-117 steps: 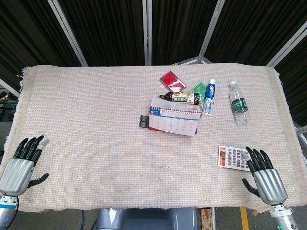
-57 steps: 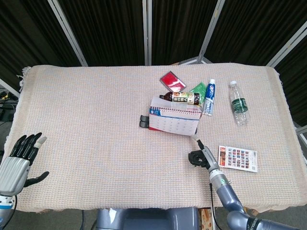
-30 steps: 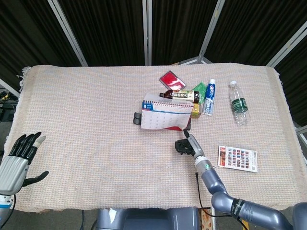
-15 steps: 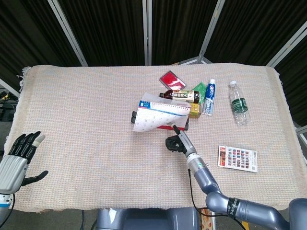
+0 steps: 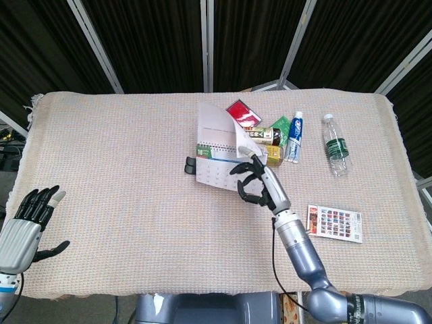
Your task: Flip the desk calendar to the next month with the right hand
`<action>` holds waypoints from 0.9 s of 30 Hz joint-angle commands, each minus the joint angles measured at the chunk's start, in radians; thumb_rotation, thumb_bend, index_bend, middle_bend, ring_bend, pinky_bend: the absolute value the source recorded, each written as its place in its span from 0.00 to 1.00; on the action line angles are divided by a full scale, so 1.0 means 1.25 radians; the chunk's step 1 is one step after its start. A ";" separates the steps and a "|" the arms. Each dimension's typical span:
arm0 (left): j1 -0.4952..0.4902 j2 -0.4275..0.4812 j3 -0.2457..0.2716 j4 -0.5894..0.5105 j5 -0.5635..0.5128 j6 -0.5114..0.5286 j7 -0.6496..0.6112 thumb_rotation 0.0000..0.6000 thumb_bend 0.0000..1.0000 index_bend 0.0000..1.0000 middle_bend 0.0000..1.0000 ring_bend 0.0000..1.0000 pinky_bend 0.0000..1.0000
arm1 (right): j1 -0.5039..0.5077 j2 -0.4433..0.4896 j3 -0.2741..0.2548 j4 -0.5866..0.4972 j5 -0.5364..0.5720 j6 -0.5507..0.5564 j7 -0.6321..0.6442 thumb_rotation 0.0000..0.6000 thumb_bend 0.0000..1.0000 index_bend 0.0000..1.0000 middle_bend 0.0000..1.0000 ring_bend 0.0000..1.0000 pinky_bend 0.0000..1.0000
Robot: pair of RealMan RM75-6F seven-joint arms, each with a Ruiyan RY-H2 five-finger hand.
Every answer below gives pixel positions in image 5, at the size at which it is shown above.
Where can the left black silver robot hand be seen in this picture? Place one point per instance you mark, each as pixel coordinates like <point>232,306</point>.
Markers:
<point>18,243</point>

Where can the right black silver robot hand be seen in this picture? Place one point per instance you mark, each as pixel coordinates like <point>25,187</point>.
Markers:
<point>276,190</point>

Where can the red base desk calendar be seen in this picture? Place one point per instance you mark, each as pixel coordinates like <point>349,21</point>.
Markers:
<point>216,135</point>

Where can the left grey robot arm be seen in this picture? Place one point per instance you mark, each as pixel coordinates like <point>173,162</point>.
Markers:
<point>6,297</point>

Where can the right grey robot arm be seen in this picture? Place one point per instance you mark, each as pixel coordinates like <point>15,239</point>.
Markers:
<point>303,256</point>

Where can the yellow small box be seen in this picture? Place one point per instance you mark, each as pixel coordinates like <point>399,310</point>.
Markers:
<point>274,155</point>

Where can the dark tea drink bottle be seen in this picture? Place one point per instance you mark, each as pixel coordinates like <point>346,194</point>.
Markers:
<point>263,134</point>

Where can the blue white toothpaste tube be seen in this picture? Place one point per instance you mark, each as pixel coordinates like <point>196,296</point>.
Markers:
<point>295,135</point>

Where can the green snack packet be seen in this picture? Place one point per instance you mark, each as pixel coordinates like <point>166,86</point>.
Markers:
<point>281,125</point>

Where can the printed picture card sheet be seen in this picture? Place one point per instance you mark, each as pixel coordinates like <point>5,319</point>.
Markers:
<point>337,222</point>

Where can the clear green label water bottle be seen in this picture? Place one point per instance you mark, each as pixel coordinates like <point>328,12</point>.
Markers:
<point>335,148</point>

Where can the red snack packet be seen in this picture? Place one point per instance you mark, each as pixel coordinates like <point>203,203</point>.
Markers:
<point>239,111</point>

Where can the black plastic holder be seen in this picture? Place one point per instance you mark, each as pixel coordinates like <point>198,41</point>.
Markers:
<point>189,165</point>

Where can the orange patterned box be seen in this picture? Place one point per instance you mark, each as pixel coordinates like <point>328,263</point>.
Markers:
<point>290,307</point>

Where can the beige woven tablecloth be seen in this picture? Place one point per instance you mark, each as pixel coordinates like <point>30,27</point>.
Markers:
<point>135,209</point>

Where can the grey robot torso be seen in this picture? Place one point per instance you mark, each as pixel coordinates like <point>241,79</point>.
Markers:
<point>202,310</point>

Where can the dark fabric screen panel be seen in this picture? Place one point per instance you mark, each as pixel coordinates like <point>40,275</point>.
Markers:
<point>418,111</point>
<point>354,40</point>
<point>152,40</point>
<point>253,40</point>
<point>37,50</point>

